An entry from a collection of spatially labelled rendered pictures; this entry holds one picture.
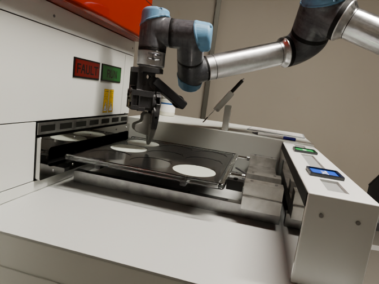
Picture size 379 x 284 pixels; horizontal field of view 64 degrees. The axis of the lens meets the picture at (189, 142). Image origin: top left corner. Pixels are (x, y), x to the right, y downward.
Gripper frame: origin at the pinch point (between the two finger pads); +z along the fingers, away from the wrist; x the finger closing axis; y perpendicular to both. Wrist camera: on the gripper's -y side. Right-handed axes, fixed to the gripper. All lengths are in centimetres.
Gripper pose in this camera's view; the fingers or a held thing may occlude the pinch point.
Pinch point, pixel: (150, 140)
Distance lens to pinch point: 87.2
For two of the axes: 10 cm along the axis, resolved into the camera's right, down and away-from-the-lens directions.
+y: -9.3, -0.5, -3.7
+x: 3.5, 1.9, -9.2
